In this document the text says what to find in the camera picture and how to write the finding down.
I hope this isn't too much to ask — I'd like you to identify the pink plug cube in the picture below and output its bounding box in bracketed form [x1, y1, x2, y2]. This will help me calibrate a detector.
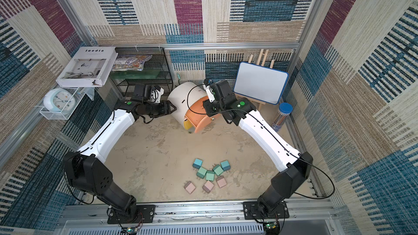
[184, 181, 196, 194]
[216, 176, 227, 188]
[202, 181, 214, 193]

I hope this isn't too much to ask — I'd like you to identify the white round drawer cabinet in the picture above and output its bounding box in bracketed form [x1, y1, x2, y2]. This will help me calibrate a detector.
[168, 82, 207, 129]

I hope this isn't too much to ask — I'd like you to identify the blue lid pencil canister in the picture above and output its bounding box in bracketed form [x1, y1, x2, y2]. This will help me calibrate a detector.
[271, 102, 293, 132]

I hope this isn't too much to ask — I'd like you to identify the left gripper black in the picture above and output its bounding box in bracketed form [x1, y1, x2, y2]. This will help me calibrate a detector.
[143, 99, 177, 118]

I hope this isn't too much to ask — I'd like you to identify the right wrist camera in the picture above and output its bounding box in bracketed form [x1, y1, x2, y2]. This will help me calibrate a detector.
[204, 78, 216, 103]

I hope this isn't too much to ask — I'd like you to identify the green plug cube three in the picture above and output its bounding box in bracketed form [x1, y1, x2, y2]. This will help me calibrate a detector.
[205, 170, 215, 182]

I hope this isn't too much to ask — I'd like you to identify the blue plug cube three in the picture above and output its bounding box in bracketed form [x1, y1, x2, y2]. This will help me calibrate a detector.
[221, 160, 231, 171]

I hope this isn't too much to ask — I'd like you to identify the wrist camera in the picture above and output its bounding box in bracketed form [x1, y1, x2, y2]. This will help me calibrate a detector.
[131, 84, 164, 103]
[204, 78, 216, 103]

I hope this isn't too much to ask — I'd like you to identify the pink plug cube middle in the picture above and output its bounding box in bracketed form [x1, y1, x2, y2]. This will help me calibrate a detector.
[202, 181, 214, 193]

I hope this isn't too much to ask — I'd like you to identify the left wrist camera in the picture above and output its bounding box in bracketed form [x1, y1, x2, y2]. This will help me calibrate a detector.
[131, 84, 164, 103]

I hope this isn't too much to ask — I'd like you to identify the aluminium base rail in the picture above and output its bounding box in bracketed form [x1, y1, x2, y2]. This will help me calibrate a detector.
[54, 198, 344, 235]

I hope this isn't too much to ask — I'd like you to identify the white board on easel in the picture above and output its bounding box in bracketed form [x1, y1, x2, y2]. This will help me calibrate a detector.
[234, 49, 289, 109]

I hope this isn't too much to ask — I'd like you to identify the pink plug cube right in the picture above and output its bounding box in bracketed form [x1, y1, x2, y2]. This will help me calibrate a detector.
[216, 176, 227, 188]

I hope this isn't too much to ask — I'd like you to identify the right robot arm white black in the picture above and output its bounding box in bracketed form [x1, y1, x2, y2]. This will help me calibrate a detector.
[203, 79, 313, 218]

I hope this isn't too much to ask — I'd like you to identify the black wire shelf rack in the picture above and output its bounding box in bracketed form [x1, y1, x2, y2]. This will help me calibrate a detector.
[110, 47, 174, 97]

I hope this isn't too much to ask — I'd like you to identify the blue plug cube one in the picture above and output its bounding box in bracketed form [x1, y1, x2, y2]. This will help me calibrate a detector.
[192, 158, 203, 170]

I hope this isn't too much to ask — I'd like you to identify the colourful snack bag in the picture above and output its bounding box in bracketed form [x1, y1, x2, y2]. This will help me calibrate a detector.
[112, 55, 152, 71]

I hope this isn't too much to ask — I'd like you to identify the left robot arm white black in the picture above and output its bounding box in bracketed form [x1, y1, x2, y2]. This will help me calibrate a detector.
[63, 100, 177, 224]

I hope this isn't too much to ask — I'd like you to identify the green plug cube one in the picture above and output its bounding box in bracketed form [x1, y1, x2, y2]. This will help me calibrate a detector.
[212, 164, 224, 176]

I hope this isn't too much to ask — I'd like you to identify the white alarm clock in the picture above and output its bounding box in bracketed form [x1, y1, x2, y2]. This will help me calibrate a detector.
[43, 88, 77, 113]

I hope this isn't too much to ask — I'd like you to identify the pink plug cube left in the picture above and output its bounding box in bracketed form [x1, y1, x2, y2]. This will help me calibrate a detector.
[184, 181, 196, 194]

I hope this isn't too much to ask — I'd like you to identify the white magazine book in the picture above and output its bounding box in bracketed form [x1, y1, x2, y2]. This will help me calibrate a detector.
[56, 47, 118, 88]

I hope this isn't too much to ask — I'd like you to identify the pink top drawer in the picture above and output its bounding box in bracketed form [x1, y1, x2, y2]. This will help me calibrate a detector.
[185, 97, 220, 133]

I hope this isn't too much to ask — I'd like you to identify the yellow drawer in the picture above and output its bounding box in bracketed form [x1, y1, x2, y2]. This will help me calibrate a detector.
[184, 119, 193, 130]

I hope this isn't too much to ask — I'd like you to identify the green plug cube two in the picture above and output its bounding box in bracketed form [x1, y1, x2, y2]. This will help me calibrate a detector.
[196, 167, 207, 179]

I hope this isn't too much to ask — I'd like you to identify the white wire basket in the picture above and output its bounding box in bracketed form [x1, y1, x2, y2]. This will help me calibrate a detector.
[39, 88, 95, 120]

